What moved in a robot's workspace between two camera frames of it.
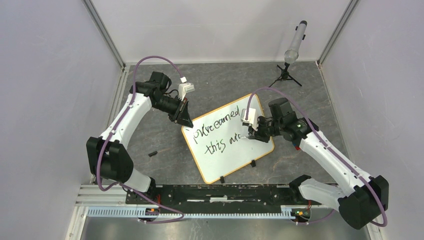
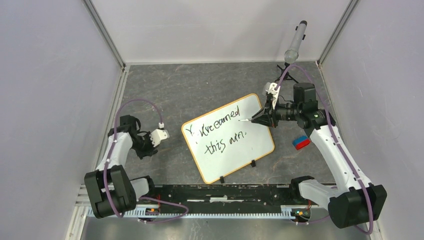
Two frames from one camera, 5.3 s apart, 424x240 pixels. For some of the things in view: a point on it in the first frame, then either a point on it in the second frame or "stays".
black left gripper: [181, 115] → [149, 150]
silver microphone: [291, 56] stays
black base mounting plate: [217, 197] stays
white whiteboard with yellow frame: [215, 146] stays
